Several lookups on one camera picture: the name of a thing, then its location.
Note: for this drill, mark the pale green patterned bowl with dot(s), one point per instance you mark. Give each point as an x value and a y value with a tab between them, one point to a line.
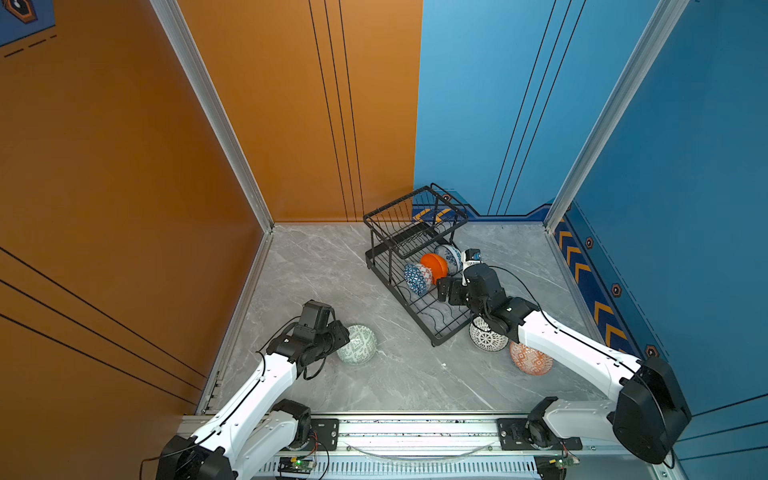
361	348

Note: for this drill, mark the white black lattice bowl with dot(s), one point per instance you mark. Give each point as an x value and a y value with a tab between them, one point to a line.
484	338

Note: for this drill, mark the circuit board right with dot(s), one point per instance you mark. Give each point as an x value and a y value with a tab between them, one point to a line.
555	468

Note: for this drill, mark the green circuit board left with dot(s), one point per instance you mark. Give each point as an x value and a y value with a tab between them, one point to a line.
295	467

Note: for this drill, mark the red white patterned bowl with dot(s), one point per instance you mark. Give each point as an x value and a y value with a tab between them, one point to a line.
530	361

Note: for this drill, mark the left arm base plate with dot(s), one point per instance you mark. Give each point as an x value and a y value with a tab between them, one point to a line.
324	433

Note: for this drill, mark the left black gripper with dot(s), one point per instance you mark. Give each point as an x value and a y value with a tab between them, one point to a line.
340	333

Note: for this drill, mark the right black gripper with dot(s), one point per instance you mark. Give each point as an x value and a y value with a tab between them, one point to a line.
455	285

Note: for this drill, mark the orange plastic bowl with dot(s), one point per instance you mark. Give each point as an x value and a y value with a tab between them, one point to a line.
437	265

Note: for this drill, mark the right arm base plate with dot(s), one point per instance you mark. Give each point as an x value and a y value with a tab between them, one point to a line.
524	434

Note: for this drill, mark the aluminium front rail frame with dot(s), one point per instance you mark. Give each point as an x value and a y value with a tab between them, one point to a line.
444	446

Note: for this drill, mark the blue floral white bowl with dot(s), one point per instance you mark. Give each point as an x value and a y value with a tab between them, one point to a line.
451	255

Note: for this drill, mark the black wire dish rack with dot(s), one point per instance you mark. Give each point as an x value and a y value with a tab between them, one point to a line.
413	253

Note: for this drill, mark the dark blue patterned bowl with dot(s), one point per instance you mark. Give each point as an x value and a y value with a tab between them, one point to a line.
418	278

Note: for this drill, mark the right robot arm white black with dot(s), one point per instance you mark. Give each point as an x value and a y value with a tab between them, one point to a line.
644	408

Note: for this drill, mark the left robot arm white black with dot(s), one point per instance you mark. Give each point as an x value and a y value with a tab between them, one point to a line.
257	422

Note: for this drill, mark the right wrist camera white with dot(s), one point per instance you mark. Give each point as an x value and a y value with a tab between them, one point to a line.
470	257

